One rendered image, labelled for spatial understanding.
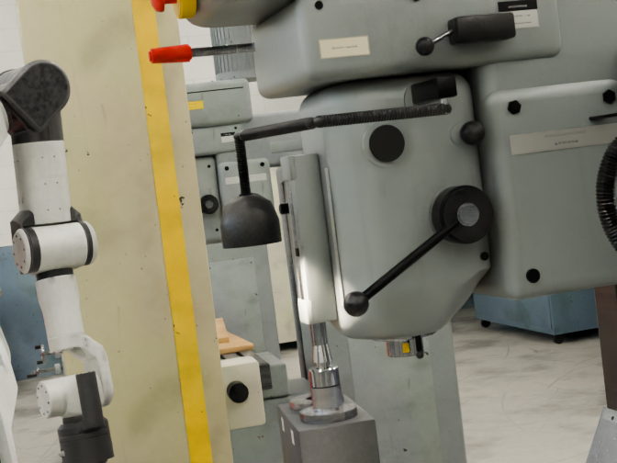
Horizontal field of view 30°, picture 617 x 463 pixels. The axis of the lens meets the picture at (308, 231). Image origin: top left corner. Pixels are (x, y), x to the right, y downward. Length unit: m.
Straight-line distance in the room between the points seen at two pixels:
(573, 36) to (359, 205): 0.34
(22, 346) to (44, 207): 8.43
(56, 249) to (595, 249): 0.95
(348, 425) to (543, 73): 0.62
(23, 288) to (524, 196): 9.14
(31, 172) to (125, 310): 1.16
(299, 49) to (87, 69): 1.84
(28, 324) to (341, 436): 8.76
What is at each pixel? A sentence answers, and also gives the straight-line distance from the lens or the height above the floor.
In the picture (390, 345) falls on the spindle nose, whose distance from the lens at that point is 1.46.
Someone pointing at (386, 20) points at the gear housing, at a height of 1.69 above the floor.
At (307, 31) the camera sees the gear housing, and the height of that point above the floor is 1.69.
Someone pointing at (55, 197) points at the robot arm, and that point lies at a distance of 2.02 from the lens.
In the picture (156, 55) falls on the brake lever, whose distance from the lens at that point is 1.48.
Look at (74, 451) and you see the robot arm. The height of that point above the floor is 1.10.
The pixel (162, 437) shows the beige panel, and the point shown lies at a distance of 3.18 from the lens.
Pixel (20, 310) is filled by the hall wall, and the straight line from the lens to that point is 10.39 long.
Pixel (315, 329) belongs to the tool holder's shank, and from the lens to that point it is 1.75.
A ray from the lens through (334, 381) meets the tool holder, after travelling 1.75.
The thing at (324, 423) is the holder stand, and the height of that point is 1.15.
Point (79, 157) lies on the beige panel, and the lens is 3.10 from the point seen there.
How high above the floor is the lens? 1.53
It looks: 3 degrees down
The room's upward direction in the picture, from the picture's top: 7 degrees counter-clockwise
